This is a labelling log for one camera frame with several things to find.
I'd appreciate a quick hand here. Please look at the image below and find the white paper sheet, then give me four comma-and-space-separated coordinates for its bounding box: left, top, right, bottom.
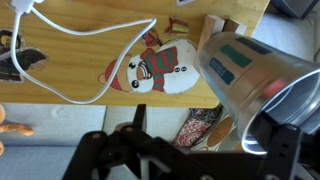
175, 0, 197, 7

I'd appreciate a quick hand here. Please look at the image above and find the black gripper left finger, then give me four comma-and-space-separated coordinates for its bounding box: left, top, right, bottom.
121, 103, 158, 144

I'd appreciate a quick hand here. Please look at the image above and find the white cable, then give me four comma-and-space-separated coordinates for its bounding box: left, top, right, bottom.
9, 0, 158, 106

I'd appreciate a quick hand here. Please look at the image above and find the snowman sticker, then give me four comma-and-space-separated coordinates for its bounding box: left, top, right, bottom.
97, 38, 202, 95

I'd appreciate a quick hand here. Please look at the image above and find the orange octopus plush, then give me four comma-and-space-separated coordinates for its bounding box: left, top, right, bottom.
0, 104, 36, 158

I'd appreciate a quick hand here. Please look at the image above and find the grey sofa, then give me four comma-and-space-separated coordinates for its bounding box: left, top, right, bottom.
0, 0, 320, 180

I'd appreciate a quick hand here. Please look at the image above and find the gift sticker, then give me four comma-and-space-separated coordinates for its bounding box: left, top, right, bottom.
163, 16, 190, 36

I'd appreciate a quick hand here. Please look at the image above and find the wooden block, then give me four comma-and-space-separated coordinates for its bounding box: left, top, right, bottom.
223, 18, 248, 36
198, 14, 226, 52

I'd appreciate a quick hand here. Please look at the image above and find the small red figure sticker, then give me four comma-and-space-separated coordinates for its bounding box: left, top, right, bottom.
142, 27, 164, 48

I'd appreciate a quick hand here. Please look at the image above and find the dark figure sticker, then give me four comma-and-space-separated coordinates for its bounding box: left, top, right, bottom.
0, 27, 48, 83

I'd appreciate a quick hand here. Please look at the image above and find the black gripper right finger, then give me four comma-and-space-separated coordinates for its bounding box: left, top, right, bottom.
255, 112, 303, 180

